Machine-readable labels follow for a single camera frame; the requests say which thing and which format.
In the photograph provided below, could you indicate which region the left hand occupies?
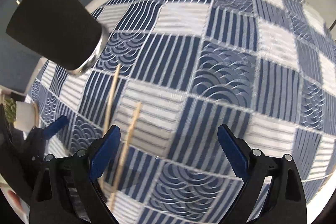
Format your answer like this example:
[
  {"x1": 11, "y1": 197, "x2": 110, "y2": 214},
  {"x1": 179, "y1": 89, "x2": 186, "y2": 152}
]
[{"x1": 5, "y1": 189, "x2": 23, "y2": 213}]

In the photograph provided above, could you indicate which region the round wooden coaster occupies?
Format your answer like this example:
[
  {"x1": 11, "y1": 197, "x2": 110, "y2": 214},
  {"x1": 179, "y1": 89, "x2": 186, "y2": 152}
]
[{"x1": 33, "y1": 102, "x2": 39, "y2": 127}]

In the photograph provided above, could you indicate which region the white pot succulent plant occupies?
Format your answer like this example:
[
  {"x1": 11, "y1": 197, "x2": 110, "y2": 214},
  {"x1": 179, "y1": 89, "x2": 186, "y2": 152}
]
[{"x1": 3, "y1": 98, "x2": 35, "y2": 132}]

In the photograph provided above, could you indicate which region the black utensil holder cup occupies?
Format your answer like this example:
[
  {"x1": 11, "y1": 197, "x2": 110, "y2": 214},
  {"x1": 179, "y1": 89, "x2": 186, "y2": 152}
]
[{"x1": 6, "y1": 0, "x2": 109, "y2": 76}]

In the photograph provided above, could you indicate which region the blue white patterned tablecloth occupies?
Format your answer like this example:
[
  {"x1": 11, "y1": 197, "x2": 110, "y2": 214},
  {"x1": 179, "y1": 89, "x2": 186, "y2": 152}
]
[{"x1": 26, "y1": 0, "x2": 335, "y2": 223}]

